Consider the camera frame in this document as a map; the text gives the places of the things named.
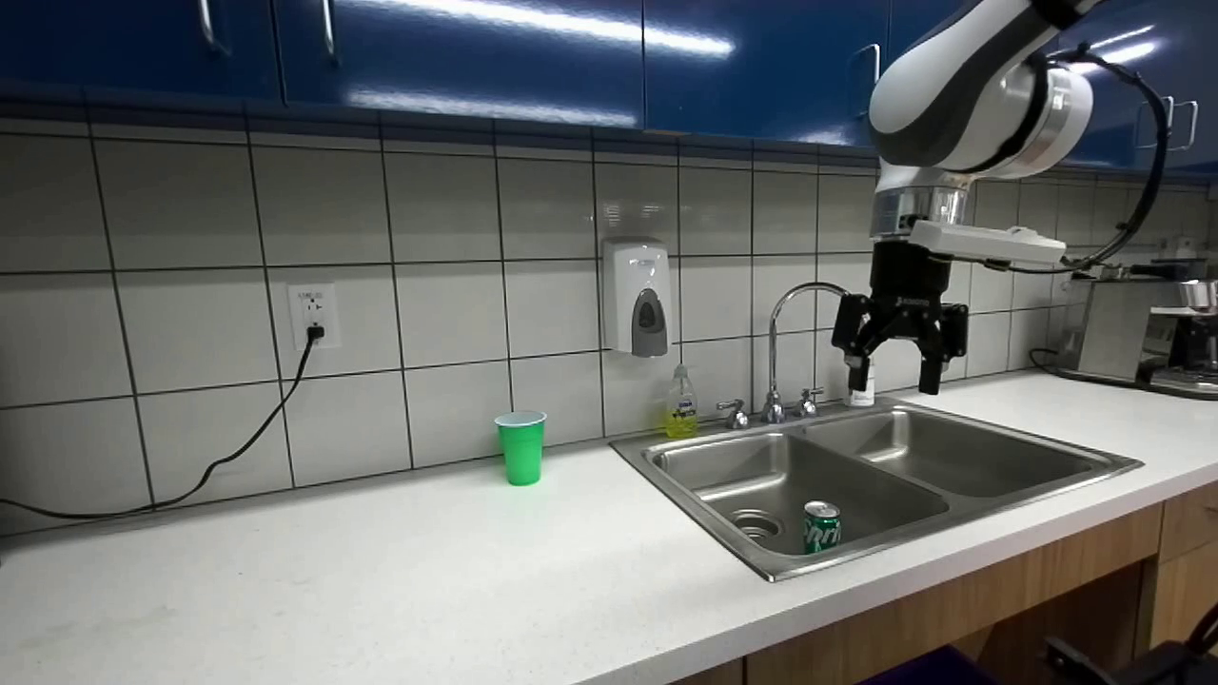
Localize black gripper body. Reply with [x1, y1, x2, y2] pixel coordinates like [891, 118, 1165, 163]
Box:
[829, 240, 969, 366]

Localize green soda can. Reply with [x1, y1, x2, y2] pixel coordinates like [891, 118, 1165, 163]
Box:
[799, 498, 843, 558]

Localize stainless steel double sink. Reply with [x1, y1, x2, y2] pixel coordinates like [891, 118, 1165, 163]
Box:
[608, 398, 1144, 587]

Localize chrome gooseneck faucet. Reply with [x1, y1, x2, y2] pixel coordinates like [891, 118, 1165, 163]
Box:
[759, 278, 853, 427]

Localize yellow dish soap bottle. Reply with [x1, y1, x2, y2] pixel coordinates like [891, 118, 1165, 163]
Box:
[659, 357, 705, 444]

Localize black coffee maker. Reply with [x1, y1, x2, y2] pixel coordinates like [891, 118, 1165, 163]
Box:
[1068, 255, 1218, 403]

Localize wooden lower cabinets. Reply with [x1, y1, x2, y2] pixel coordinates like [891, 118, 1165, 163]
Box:
[681, 479, 1218, 685]

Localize green plastic cup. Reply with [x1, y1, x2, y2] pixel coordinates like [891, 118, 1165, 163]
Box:
[489, 406, 553, 492]

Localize black chair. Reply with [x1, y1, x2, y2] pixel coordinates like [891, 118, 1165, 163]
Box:
[1037, 601, 1218, 685]

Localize blue upper cabinets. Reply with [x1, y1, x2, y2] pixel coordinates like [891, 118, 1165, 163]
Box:
[0, 0, 1218, 182]

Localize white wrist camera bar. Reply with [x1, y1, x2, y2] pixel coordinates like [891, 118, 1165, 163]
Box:
[900, 218, 1072, 273]

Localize white wall soap dispenser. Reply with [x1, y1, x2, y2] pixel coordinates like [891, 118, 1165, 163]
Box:
[598, 240, 673, 360]

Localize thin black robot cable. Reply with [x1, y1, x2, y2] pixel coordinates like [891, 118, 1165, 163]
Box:
[981, 40, 1170, 283]

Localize white wall outlet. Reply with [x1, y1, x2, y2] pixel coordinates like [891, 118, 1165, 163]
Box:
[286, 283, 341, 349]

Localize black power cord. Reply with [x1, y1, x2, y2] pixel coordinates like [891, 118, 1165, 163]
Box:
[0, 325, 331, 525]

